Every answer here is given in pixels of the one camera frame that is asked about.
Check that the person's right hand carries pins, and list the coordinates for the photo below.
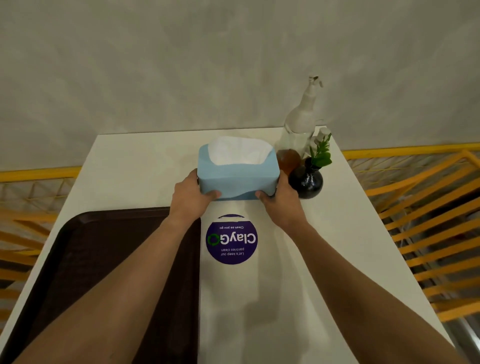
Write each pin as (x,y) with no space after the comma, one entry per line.
(282,208)

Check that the person's left hand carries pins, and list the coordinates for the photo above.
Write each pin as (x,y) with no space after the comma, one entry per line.
(187,200)

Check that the person's right thumb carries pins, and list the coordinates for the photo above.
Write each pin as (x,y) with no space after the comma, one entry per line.
(263,195)

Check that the person's left thumb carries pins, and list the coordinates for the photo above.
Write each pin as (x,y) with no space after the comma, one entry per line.
(211,195)

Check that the blue tissue box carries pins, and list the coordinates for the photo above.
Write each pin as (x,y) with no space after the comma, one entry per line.
(238,176)

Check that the person's right forearm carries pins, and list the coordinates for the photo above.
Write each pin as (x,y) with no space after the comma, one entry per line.
(360,300)

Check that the amber glass jar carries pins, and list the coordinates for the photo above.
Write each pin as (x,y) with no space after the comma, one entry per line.
(288,160)

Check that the round black vase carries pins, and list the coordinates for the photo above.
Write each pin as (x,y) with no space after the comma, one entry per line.
(305,183)

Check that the round purple sticker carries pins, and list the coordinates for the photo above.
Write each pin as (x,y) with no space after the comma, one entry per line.
(231,240)

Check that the white tissue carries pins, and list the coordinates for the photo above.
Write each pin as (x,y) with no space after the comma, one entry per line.
(239,150)

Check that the green plant sprig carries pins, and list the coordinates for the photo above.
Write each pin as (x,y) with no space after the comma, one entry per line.
(321,153)

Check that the clear spray bottle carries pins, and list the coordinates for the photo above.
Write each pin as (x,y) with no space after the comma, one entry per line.
(300,120)

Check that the dark brown plastic tray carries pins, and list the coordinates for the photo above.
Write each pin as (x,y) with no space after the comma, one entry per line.
(101,288)

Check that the yellow metal railing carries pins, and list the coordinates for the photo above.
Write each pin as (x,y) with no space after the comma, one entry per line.
(431,225)

